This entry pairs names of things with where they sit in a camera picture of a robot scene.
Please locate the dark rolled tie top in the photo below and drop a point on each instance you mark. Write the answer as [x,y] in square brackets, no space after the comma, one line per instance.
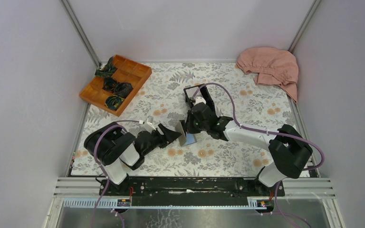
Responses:
[108,70]

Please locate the floral patterned table mat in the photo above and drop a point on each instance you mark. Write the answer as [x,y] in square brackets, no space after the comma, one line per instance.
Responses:
[162,97]

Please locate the black card tray box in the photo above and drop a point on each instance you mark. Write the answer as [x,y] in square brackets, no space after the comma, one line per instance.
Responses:
[198,94]

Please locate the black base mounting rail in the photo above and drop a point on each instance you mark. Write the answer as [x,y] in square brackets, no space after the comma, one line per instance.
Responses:
[190,191]

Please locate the dark rolled tie middle right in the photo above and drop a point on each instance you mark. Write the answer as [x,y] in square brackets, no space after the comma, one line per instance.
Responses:
[123,89]

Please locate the dark rolled tie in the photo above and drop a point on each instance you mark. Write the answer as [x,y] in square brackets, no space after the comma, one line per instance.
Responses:
[123,89]
[109,84]
[114,102]
[108,70]

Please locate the dark rolled tie bottom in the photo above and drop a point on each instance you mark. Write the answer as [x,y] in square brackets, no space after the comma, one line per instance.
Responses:
[114,102]

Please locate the pink crumpled cloth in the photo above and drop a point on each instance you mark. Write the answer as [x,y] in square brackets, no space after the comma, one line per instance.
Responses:
[273,66]

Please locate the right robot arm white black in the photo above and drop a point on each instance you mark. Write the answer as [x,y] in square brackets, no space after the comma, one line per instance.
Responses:
[289,151]

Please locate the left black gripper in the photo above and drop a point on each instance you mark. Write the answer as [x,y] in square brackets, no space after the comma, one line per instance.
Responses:
[169,135]

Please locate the aluminium frame rail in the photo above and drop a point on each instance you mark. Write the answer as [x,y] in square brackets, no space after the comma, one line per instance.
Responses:
[82,191]

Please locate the dark rolled tie middle left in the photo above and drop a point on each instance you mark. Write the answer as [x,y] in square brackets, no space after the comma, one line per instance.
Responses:
[109,84]

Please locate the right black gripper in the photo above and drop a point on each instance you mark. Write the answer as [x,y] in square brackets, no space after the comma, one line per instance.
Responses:
[189,128]

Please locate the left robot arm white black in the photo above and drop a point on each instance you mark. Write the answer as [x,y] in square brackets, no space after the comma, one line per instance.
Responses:
[112,146]

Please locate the orange wooden compartment tray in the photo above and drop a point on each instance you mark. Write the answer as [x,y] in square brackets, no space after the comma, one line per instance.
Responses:
[128,71]

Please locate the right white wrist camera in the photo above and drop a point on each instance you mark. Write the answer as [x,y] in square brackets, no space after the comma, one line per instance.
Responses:
[199,100]

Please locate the grey leather card holder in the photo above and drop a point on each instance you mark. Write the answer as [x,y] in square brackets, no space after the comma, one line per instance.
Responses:
[185,138]

